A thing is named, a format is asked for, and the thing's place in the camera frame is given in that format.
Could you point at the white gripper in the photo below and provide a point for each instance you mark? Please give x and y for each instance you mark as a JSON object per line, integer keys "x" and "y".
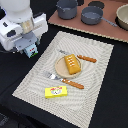
{"x": 20, "y": 36}

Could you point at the orange bread loaf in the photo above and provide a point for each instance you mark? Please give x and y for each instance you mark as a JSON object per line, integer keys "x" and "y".
{"x": 72, "y": 64}

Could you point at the yellow butter box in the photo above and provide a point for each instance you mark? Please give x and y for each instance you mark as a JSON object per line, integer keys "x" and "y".
{"x": 55, "y": 91}

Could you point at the light blue milk carton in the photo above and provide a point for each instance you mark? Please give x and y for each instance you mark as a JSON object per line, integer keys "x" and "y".
{"x": 31, "y": 50}

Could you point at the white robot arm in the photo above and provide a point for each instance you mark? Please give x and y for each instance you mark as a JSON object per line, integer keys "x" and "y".
{"x": 17, "y": 11}

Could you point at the round wooden plate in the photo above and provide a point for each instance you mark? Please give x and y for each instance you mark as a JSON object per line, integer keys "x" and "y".
{"x": 62, "y": 70}

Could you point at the grey pot on left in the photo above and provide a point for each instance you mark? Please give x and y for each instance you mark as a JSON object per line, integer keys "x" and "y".
{"x": 67, "y": 9}

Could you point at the black round coaster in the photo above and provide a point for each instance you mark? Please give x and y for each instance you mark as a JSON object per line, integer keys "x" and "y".
{"x": 97, "y": 4}

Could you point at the beige woven placemat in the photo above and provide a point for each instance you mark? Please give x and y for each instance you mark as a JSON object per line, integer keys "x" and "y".
{"x": 78, "y": 105}

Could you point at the cream bowl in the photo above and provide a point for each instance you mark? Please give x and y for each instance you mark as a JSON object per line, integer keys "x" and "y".
{"x": 122, "y": 15}

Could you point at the fork with orange handle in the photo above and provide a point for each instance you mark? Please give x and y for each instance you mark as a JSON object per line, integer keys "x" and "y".
{"x": 66, "y": 81}

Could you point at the knife with orange handle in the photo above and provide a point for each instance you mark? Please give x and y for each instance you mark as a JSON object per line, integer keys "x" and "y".
{"x": 80, "y": 56}

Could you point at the grey saucepan with handle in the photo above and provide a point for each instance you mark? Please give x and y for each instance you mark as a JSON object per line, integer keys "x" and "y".
{"x": 93, "y": 15}

